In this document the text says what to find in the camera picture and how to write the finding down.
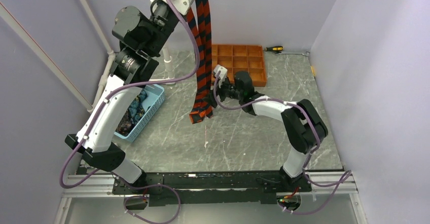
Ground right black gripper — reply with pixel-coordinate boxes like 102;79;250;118
202;76;242;108

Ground brown compartment tray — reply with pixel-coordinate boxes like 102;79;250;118
212;44;267;87

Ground orange navy striped tie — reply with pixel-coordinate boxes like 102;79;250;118
187;0;213;124

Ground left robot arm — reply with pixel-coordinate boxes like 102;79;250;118
65;4;184;194

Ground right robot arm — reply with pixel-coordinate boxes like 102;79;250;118
205;65;329;191

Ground dark patterned ties pile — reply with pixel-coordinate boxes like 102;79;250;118
116;89;148;136

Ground orange black screwdriver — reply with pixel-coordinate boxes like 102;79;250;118
265;46;283;53

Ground silver wrench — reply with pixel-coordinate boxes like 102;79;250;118
275;51;310;57

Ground white pvc pipe stand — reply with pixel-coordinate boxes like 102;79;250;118
150;0;175;82

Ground blue plastic basket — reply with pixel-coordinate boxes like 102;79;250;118
114;85;165;142

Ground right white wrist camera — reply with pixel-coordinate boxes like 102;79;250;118
213;64;228;88

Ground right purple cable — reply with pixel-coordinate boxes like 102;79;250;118
212;70;353;216

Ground purple cable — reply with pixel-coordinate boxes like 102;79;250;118
212;70;353;216
59;0;202;224

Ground white corner pipe frame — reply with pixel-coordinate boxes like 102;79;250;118
68;0;118;110

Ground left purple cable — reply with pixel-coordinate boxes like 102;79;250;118
59;0;202;224

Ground white diagonal wall pipe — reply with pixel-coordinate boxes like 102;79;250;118
1;3;92;110

